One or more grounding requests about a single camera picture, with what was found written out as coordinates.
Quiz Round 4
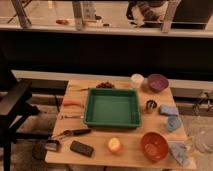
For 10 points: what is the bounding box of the red bowl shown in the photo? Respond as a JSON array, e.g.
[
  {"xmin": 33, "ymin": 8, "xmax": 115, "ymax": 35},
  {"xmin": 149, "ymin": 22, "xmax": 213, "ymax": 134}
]
[{"xmin": 140, "ymin": 132, "xmax": 169, "ymax": 162}]

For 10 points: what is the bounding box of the blue grey towel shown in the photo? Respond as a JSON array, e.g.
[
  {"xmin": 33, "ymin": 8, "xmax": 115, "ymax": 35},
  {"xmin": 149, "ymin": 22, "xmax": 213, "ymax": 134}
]
[{"xmin": 169, "ymin": 142, "xmax": 189, "ymax": 167}]

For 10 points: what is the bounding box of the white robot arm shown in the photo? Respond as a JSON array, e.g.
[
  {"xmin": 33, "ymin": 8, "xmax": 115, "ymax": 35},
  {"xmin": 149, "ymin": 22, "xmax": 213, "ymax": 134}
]
[{"xmin": 194, "ymin": 129, "xmax": 213, "ymax": 153}]

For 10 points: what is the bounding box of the purple bowl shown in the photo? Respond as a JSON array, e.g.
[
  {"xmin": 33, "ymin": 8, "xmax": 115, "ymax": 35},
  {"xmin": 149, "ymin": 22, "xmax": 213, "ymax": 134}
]
[{"xmin": 147, "ymin": 74, "xmax": 169, "ymax": 92}]

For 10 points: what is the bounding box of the dark grapes bunch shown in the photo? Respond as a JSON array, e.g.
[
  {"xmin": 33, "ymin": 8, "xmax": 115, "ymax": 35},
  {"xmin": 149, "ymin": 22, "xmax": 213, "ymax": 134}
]
[{"xmin": 96, "ymin": 81, "xmax": 115, "ymax": 88}]

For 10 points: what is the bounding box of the green plastic tray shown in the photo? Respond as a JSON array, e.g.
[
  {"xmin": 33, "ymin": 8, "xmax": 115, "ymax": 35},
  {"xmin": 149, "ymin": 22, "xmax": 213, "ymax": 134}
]
[{"xmin": 84, "ymin": 88, "xmax": 141, "ymax": 128}]

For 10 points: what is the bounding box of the white cup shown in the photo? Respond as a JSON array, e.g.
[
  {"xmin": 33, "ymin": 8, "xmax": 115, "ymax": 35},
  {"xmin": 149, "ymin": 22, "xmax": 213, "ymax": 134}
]
[{"xmin": 130, "ymin": 74, "xmax": 144, "ymax": 88}]

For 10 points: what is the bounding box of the orange carrot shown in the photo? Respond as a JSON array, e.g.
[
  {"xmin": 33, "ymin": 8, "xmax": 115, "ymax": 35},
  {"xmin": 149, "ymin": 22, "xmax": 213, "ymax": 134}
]
[{"xmin": 62, "ymin": 100, "xmax": 84, "ymax": 107}]

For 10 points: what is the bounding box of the metal spoon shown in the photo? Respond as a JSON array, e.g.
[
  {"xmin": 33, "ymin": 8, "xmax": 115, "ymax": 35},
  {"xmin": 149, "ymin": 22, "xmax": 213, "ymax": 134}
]
[{"xmin": 59, "ymin": 115, "xmax": 84, "ymax": 120}]

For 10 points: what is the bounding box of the yellow red apple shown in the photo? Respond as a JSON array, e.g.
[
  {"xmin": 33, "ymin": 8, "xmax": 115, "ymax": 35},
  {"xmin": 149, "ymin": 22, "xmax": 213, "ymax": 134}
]
[{"xmin": 107, "ymin": 138, "xmax": 122, "ymax": 154}]

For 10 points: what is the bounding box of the blue sponge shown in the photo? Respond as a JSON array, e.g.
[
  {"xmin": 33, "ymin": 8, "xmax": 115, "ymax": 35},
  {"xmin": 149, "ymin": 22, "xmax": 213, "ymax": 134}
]
[{"xmin": 159, "ymin": 105, "xmax": 179, "ymax": 116}]

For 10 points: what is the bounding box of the black rectangular block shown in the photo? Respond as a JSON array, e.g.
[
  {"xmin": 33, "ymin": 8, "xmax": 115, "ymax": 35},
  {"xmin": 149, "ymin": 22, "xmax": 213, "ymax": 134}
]
[{"xmin": 70, "ymin": 141, "xmax": 94, "ymax": 157}]

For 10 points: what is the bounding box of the person in background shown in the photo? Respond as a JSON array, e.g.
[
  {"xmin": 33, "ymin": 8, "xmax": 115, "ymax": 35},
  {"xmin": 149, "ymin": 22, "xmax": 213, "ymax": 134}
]
[{"xmin": 126, "ymin": 0, "xmax": 168, "ymax": 28}]

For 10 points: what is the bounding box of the black chair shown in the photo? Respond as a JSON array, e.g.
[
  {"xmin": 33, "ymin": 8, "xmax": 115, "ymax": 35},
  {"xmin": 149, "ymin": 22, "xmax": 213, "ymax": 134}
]
[{"xmin": 0, "ymin": 49, "xmax": 50, "ymax": 171}]

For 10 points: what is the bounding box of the black handled knife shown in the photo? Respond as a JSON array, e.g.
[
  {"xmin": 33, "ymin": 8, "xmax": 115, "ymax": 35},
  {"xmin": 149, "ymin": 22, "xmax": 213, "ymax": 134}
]
[{"xmin": 51, "ymin": 128, "xmax": 91, "ymax": 140}]

